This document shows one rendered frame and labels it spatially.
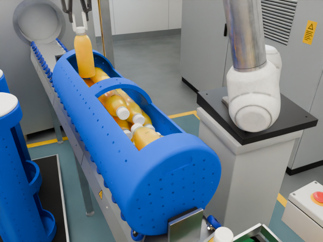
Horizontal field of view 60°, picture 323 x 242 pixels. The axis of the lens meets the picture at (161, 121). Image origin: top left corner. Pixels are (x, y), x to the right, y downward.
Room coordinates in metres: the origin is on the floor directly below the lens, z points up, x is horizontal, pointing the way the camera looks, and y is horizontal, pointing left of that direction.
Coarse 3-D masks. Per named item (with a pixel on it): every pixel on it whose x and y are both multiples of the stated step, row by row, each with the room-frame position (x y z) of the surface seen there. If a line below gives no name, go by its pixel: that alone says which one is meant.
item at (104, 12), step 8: (104, 0) 1.91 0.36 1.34; (104, 8) 1.91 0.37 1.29; (104, 16) 1.91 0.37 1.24; (104, 24) 1.91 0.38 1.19; (104, 32) 1.90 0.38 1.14; (104, 40) 1.90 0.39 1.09; (104, 48) 1.91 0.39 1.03; (112, 48) 1.93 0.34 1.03; (104, 56) 1.92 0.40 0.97; (112, 56) 1.92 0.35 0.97; (112, 64) 1.92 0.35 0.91
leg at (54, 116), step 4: (48, 100) 2.19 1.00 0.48; (52, 108) 2.20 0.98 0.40; (52, 112) 2.19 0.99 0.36; (52, 116) 2.19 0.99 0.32; (56, 116) 2.20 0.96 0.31; (52, 120) 2.19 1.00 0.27; (56, 120) 2.20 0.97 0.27; (56, 124) 2.20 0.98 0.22; (56, 128) 2.19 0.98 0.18; (56, 132) 2.19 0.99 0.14; (60, 132) 2.21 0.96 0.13; (56, 136) 2.20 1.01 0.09; (60, 136) 2.20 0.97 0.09; (60, 140) 2.20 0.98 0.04; (60, 144) 2.19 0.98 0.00
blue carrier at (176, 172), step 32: (64, 64) 1.14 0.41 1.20; (96, 64) 1.29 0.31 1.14; (64, 96) 0.98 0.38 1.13; (96, 96) 0.82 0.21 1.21; (96, 128) 0.68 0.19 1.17; (160, 128) 0.86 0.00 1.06; (96, 160) 0.63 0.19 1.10; (128, 160) 0.52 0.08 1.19; (160, 160) 0.48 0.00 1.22; (192, 160) 0.52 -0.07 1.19; (128, 192) 0.45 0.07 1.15; (160, 192) 0.48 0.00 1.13; (192, 192) 0.53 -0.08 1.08; (128, 224) 0.44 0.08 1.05; (160, 224) 0.48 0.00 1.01
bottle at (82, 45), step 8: (80, 40) 1.14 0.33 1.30; (88, 40) 1.15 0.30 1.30; (80, 48) 1.13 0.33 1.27; (88, 48) 1.14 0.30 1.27; (80, 56) 1.13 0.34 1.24; (88, 56) 1.14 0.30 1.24; (80, 64) 1.13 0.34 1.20; (88, 64) 1.13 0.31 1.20; (80, 72) 1.13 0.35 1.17; (88, 72) 1.13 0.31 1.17
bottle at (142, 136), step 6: (138, 126) 0.69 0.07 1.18; (138, 132) 0.65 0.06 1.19; (144, 132) 0.64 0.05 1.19; (150, 132) 0.64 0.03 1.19; (138, 138) 0.63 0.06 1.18; (144, 138) 0.62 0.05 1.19; (150, 138) 0.61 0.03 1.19; (156, 138) 0.61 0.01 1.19; (138, 144) 0.61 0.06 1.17; (144, 144) 0.60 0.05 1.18
